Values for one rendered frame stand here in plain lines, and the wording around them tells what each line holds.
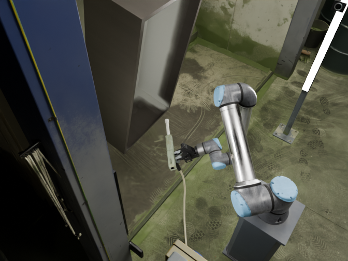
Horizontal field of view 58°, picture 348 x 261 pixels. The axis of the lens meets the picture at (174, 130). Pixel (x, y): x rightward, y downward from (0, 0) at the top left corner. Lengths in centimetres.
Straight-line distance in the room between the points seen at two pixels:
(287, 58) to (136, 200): 230
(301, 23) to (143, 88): 178
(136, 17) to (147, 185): 159
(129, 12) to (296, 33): 244
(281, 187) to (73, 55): 130
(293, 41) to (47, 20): 316
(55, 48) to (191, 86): 283
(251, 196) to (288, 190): 20
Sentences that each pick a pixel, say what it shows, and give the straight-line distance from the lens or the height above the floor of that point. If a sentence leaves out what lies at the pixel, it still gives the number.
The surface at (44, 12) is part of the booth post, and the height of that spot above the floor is 201.
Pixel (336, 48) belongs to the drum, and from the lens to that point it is 415.
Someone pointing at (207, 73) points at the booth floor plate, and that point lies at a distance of 374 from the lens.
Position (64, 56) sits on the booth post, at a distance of 82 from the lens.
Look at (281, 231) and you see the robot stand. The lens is 197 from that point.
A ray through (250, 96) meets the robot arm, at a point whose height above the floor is 115.
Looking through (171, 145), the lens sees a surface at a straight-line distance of 228.
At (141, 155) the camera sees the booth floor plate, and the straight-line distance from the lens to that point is 287.
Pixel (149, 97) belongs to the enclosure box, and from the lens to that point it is 271.
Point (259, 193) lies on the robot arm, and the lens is 173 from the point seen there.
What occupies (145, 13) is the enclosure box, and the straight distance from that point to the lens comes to 149.
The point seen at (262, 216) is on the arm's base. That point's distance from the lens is 194.
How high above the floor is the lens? 234
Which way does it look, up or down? 49 degrees down
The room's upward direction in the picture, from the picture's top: 2 degrees clockwise
